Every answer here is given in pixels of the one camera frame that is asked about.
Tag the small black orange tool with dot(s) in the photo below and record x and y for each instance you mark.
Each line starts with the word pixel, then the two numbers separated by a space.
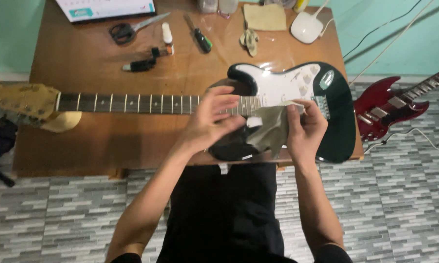
pixel 163 51

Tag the grey polishing cloth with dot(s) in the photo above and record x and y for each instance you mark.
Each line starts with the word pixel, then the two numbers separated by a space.
pixel 272 126

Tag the yellow bottle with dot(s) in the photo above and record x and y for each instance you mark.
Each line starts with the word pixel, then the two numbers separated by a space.
pixel 300 5

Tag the person's left fingers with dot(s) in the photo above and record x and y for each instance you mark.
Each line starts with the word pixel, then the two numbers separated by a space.
pixel 223 100

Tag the person's left hand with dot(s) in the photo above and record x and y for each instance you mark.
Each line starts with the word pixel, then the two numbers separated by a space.
pixel 205 126

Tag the white desk calendar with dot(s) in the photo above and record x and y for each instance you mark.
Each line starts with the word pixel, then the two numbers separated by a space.
pixel 102 8

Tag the camouflage rag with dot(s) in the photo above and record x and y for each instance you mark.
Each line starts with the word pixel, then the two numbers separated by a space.
pixel 249 40

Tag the beige folded cloth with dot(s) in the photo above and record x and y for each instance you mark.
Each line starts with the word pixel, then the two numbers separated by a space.
pixel 265 16

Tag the cream guitar neck rest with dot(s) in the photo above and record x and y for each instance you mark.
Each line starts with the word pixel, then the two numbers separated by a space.
pixel 60 122

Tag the red electric guitar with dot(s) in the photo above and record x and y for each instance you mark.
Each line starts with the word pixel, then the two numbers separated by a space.
pixel 387 109

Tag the black green screwdriver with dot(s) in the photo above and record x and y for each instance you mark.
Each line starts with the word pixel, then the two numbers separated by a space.
pixel 201 38

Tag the small white bottle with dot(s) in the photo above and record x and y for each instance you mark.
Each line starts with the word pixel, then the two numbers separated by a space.
pixel 167 33

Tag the white desk lamp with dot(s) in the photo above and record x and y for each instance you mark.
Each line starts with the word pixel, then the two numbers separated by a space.
pixel 306 27

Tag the clear plastic containers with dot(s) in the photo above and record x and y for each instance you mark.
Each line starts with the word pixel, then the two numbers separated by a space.
pixel 217 5

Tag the person's right hand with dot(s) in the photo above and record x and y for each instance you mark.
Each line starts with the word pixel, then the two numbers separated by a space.
pixel 309 135

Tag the person's black clothing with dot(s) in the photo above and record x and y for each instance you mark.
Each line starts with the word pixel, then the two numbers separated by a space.
pixel 223 215

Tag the black electric guitar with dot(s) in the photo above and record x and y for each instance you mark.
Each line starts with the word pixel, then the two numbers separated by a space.
pixel 336 135

